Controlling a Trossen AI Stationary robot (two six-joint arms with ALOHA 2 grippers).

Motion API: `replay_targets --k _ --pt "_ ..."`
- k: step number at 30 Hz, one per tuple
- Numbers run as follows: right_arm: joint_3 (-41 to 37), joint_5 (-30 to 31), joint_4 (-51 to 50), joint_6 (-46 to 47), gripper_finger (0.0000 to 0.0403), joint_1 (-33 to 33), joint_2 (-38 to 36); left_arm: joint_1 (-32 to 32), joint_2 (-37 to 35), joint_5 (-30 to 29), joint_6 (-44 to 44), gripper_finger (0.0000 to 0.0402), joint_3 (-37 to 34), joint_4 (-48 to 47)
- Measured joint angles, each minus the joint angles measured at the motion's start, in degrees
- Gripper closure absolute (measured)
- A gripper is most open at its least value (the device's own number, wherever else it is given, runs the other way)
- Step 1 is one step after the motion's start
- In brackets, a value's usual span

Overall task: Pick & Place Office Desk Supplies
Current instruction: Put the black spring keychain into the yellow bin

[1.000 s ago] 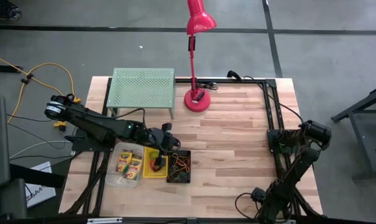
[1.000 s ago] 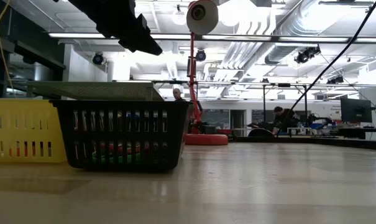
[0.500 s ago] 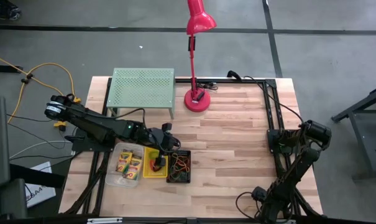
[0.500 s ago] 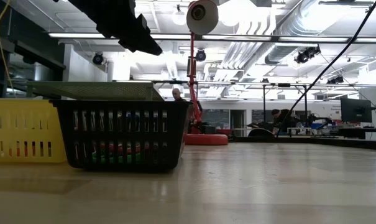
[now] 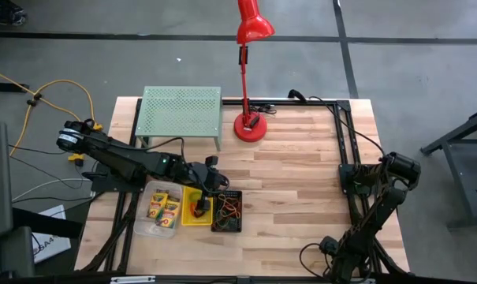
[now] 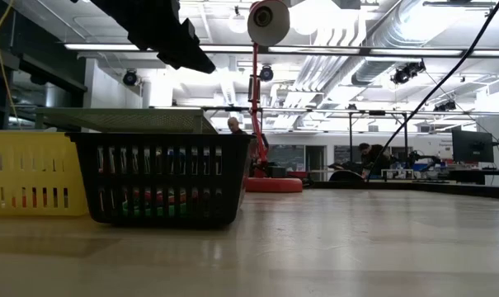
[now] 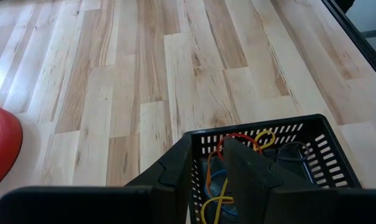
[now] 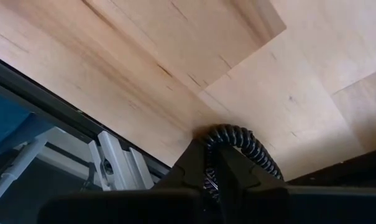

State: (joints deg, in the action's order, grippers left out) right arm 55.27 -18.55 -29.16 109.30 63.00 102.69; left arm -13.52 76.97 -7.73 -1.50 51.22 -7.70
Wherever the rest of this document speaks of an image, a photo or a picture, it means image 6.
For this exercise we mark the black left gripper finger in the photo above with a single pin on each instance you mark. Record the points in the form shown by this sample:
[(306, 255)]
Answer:
[(187, 57)]

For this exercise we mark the black plastic basket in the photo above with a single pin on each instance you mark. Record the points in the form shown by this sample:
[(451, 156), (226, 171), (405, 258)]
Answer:
[(162, 140)]

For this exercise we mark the yellow plastic basket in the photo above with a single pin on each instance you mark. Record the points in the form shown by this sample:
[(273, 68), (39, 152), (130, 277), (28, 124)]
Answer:
[(26, 165)]

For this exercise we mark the red desk lamp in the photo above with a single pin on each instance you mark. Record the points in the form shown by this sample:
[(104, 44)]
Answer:
[(274, 29)]

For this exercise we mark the person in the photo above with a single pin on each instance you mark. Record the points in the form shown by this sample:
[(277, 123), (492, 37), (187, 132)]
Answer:
[(373, 156), (233, 125)]

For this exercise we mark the green perforated metal shelf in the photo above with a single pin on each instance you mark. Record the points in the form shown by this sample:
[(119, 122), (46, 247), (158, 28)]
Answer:
[(125, 119)]

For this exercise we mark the ceiling light strip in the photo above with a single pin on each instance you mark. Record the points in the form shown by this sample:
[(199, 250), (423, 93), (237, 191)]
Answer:
[(315, 50)]

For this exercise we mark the black ceiling spotlight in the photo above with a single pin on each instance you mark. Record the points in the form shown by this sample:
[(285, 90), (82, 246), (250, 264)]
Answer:
[(445, 106), (406, 74)]

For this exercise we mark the black computer monitor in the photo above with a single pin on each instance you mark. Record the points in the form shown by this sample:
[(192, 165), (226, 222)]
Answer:
[(472, 146)]

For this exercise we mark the black dome camera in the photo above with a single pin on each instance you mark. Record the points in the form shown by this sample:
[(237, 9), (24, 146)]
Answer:
[(130, 78), (266, 73)]

